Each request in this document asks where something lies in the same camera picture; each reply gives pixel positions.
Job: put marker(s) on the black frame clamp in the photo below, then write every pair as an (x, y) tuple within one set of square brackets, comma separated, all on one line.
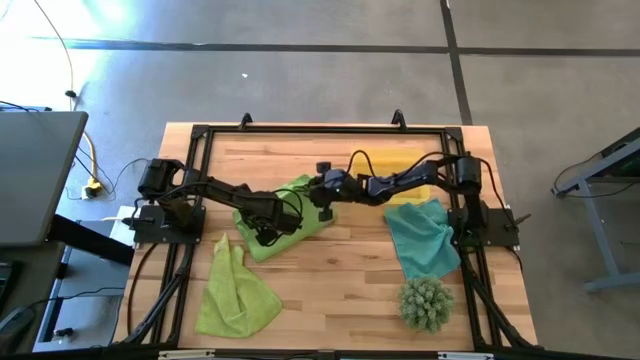
[(398, 120), (246, 121)]

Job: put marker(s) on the black aluminium table frame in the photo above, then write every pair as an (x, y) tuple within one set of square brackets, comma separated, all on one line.
[(325, 129)]

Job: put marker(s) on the lime microfiber towel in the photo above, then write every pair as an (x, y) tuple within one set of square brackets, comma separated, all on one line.
[(235, 295)]

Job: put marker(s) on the yellow power plug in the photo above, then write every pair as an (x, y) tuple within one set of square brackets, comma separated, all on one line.
[(93, 189)]

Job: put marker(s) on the white power box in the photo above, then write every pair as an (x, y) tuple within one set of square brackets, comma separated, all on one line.
[(120, 231)]

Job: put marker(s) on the black desk beam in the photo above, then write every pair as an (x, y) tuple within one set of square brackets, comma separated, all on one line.
[(85, 240)]

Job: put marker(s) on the teal microfiber towel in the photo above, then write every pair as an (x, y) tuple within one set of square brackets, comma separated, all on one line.
[(422, 240)]

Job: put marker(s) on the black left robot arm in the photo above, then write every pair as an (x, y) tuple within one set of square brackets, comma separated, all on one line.
[(220, 192)]

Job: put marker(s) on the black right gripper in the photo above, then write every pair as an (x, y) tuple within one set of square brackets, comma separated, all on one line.
[(335, 189)]

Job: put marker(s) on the grey desk top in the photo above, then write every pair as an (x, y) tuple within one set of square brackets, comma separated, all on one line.
[(35, 175)]

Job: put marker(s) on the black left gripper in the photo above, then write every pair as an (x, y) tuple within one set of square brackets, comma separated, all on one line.
[(280, 215)]

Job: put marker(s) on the green microfiber towel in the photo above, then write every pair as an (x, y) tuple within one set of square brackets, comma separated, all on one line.
[(280, 240)]

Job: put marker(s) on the white bracket strip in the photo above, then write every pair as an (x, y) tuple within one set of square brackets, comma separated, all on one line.
[(185, 355), (465, 356)]

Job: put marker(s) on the green artificial ball plant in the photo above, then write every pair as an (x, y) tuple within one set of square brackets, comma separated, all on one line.
[(426, 304)]

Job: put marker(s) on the yellow plastic basket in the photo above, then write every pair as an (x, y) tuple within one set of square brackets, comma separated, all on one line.
[(390, 160)]

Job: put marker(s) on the black computer mouse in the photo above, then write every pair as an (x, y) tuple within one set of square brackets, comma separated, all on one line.
[(15, 322)]

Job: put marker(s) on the grey metal side table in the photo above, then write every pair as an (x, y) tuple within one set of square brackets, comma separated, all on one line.
[(595, 220)]

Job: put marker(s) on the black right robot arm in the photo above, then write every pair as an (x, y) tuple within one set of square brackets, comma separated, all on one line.
[(400, 182)]

